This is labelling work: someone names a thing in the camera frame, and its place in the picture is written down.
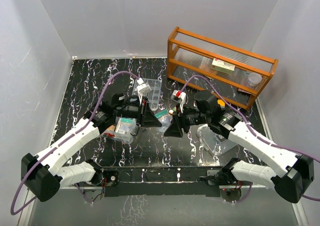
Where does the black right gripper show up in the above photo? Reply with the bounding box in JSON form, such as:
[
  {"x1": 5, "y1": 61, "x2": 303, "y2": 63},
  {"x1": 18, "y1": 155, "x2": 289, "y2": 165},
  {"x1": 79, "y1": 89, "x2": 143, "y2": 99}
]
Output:
[{"x1": 164, "y1": 103, "x2": 211, "y2": 137}]

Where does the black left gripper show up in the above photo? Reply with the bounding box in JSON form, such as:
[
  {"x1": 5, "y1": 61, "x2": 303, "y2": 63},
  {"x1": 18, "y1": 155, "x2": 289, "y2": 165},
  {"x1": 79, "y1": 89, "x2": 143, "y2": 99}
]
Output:
[{"x1": 114, "y1": 97, "x2": 162, "y2": 128}]

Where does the teal topped packet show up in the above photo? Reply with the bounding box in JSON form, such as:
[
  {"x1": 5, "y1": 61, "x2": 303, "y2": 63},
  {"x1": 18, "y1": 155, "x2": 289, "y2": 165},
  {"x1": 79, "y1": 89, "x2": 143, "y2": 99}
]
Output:
[{"x1": 155, "y1": 109, "x2": 172, "y2": 127}]

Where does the teal topped cotton swab bag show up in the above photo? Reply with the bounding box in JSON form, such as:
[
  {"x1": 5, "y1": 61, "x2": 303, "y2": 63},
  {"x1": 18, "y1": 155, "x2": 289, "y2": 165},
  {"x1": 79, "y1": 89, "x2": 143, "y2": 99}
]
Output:
[{"x1": 115, "y1": 118, "x2": 136, "y2": 135}]

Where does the brown syrup bottle orange cap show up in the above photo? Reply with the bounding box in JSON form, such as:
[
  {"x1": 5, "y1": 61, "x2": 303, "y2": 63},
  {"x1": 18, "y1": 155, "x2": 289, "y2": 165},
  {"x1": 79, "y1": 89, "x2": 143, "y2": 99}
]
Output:
[{"x1": 104, "y1": 125, "x2": 116, "y2": 134}]

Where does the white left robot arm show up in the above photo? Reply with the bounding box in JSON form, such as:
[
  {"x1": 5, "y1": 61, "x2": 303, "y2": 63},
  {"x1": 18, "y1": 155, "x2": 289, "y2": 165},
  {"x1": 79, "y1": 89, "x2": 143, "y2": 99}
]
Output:
[{"x1": 21, "y1": 93, "x2": 162, "y2": 202}]

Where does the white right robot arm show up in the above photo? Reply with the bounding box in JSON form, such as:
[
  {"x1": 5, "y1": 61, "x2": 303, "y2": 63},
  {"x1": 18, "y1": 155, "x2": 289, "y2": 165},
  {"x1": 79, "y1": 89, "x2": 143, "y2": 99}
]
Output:
[{"x1": 164, "y1": 90, "x2": 314, "y2": 204}]

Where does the clear medicine kit box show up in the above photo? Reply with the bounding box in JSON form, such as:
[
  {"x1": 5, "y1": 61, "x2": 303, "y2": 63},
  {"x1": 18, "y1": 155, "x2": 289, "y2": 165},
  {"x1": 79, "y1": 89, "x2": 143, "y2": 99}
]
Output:
[{"x1": 100, "y1": 117, "x2": 138, "y2": 145}]

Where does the clear kit box lid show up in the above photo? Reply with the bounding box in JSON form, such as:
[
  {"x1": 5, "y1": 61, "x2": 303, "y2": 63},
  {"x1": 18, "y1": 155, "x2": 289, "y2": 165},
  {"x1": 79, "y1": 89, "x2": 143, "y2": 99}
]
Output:
[{"x1": 196, "y1": 124, "x2": 237, "y2": 157}]

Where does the cream medicine box on shelf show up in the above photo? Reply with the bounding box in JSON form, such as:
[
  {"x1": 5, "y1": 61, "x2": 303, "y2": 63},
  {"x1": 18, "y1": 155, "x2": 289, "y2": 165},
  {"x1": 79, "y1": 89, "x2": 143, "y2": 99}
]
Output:
[{"x1": 211, "y1": 58, "x2": 235, "y2": 74}]

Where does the clear compartment organizer tray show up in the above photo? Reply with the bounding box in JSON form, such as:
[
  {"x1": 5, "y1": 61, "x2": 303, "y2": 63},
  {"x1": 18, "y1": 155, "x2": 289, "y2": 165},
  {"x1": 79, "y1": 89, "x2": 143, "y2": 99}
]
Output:
[{"x1": 142, "y1": 78, "x2": 162, "y2": 112}]

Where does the orange wooden shelf rack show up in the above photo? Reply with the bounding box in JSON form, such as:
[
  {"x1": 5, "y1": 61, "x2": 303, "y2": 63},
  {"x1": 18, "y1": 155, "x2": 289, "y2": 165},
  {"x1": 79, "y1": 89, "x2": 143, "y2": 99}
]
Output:
[{"x1": 167, "y1": 27, "x2": 279, "y2": 110}]

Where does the clear plastic cup on shelf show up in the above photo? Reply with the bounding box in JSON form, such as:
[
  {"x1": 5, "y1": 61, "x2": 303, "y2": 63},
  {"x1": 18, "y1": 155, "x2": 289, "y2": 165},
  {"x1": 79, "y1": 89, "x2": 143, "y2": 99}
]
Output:
[{"x1": 247, "y1": 72, "x2": 263, "y2": 88}]

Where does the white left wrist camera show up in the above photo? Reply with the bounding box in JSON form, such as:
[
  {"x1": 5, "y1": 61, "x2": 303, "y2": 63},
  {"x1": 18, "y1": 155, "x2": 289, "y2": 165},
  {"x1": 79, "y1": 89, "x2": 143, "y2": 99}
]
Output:
[{"x1": 136, "y1": 78, "x2": 152, "y2": 97}]

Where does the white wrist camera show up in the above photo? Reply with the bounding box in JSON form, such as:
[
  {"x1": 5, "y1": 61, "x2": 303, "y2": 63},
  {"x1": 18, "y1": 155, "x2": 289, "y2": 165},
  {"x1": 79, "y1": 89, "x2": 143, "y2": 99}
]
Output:
[
  {"x1": 136, "y1": 78, "x2": 152, "y2": 97},
  {"x1": 170, "y1": 90, "x2": 186, "y2": 113}
]

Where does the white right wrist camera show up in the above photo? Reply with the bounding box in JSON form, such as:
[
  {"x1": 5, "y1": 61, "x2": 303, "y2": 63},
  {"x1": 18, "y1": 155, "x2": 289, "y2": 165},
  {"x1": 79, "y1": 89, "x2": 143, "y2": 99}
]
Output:
[{"x1": 170, "y1": 90, "x2": 186, "y2": 113}]

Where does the black front mounting rail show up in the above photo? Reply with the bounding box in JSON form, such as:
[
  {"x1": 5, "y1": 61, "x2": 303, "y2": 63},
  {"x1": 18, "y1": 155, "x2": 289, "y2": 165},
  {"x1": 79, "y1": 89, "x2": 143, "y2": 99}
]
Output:
[{"x1": 74, "y1": 164, "x2": 251, "y2": 198}]

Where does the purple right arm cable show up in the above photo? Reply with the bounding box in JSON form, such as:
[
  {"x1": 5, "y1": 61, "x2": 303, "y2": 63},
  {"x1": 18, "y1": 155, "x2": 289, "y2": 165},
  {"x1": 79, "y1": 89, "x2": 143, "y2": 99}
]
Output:
[{"x1": 179, "y1": 75, "x2": 320, "y2": 203}]

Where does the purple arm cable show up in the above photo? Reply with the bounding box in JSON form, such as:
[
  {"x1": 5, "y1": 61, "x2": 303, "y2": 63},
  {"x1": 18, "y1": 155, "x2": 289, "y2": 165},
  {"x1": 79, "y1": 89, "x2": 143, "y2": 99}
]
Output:
[
  {"x1": 9, "y1": 71, "x2": 141, "y2": 216},
  {"x1": 179, "y1": 75, "x2": 320, "y2": 203}
]

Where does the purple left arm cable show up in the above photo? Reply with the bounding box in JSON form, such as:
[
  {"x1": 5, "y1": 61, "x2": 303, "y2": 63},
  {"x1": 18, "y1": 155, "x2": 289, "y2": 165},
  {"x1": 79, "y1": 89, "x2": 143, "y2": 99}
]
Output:
[{"x1": 9, "y1": 71, "x2": 141, "y2": 216}]

